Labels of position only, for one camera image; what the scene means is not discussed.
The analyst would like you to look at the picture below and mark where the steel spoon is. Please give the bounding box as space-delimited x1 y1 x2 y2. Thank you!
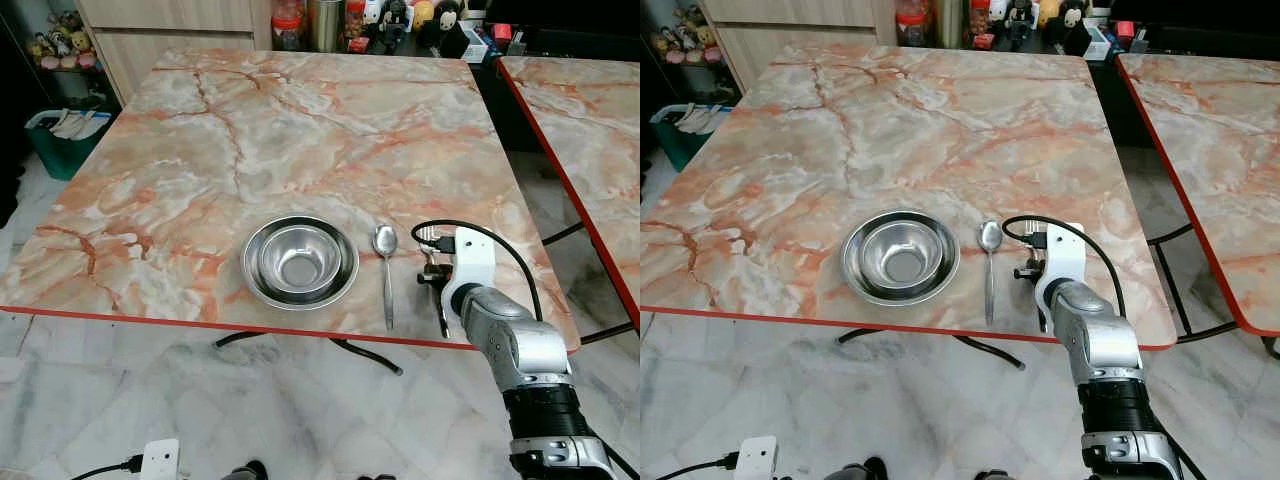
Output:
372 225 400 332
978 220 1004 327

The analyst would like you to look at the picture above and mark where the stainless steel bowl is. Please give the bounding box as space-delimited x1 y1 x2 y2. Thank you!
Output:
257 221 342 293
860 217 944 288

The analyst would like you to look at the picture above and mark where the steel tumbler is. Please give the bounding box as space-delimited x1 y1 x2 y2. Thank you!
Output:
308 0 346 53
935 0 969 49

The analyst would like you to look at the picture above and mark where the red lid plastic jar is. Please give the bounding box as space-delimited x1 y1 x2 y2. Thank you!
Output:
272 0 306 51
897 0 933 47

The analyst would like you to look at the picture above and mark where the green plastic bin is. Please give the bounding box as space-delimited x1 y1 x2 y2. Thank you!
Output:
650 103 736 173
25 108 111 182

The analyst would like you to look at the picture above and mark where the light wooden cabinet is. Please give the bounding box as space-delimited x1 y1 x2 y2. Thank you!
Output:
700 0 896 93
75 0 276 106

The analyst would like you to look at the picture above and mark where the pile of small plush toys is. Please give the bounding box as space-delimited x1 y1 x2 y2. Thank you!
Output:
650 5 723 67
28 10 99 71

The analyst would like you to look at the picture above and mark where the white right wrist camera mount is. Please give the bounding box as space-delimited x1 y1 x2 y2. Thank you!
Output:
1033 222 1086 306
440 227 498 313

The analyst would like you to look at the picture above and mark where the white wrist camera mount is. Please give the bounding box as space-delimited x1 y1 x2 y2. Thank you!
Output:
140 438 182 480
440 227 498 313
734 435 781 480
1033 222 1086 306

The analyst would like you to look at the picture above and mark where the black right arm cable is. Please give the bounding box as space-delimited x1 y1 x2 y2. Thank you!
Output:
1001 214 1126 321
411 219 544 323

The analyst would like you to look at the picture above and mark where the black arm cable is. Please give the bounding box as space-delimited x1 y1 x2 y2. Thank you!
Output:
411 219 544 323
1001 214 1126 321
655 452 743 480
68 453 147 480

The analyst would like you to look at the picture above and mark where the black folding table leg frame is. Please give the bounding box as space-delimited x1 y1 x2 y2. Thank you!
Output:
1148 225 1280 361
838 328 1028 373
543 222 637 347
214 330 405 377

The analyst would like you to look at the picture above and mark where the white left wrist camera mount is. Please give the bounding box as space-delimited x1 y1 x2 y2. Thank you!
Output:
734 435 781 480
140 438 182 480

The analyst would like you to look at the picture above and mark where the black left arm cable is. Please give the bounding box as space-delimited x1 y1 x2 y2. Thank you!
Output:
68 453 147 480
655 452 743 480

